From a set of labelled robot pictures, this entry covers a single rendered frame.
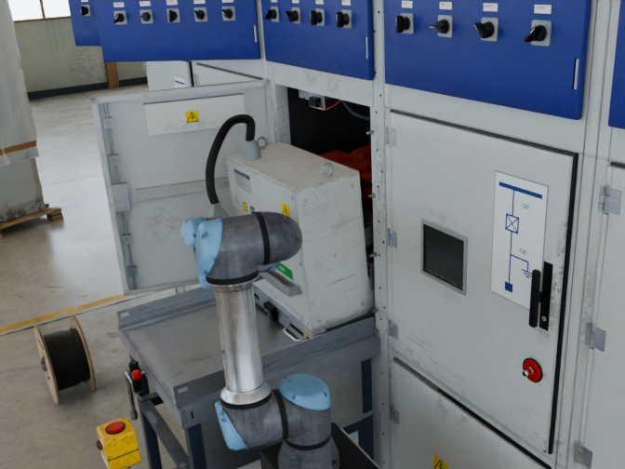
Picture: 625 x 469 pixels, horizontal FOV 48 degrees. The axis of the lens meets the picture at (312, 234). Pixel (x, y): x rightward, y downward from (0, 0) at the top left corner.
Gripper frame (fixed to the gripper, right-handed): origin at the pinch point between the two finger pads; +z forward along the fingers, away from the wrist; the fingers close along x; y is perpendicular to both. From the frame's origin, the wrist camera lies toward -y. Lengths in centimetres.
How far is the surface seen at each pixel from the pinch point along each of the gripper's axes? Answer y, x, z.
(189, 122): -53, 26, 3
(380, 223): 24.9, 5.2, 18.1
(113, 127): -68, 21, -17
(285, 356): 11.8, -37.9, -2.1
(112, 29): -93, 55, -6
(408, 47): 40, 54, -2
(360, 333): 18.9, -32.2, 23.8
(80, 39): -166, 53, 20
